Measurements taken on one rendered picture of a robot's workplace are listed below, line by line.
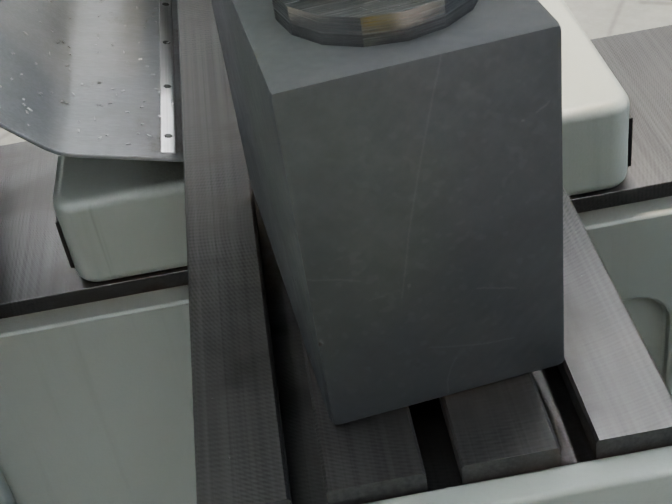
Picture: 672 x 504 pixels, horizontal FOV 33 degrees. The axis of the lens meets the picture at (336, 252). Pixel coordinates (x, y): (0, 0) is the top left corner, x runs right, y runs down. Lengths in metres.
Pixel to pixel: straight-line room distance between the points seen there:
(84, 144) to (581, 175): 0.42
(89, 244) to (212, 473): 0.46
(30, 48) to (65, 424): 0.35
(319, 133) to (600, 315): 0.21
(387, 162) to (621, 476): 0.18
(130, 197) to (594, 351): 0.48
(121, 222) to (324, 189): 0.51
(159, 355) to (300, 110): 0.62
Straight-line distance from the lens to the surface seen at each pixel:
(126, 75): 1.02
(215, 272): 0.66
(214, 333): 0.62
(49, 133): 0.92
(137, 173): 0.97
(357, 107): 0.45
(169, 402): 1.08
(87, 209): 0.96
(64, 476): 1.16
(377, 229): 0.48
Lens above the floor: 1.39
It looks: 38 degrees down
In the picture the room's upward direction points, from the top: 9 degrees counter-clockwise
